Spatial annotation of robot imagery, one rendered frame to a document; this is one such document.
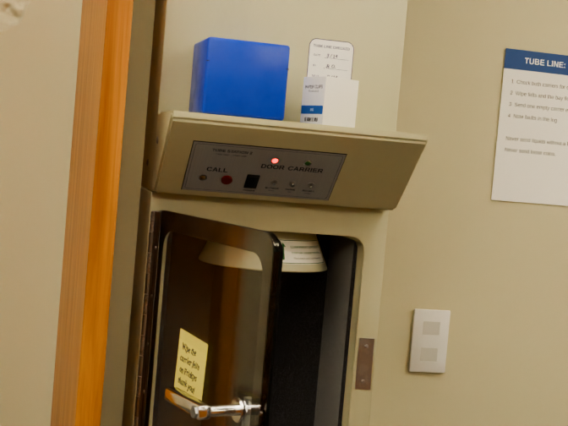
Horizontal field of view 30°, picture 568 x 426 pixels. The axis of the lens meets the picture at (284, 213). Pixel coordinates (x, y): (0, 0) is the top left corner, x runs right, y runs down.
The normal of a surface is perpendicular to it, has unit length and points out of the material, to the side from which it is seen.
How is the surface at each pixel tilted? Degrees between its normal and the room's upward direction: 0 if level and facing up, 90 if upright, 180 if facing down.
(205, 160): 135
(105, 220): 90
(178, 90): 90
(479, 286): 90
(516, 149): 90
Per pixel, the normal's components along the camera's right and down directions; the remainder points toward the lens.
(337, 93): 0.54, 0.09
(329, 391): -0.96, -0.07
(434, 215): 0.25, 0.07
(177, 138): 0.11, 0.76
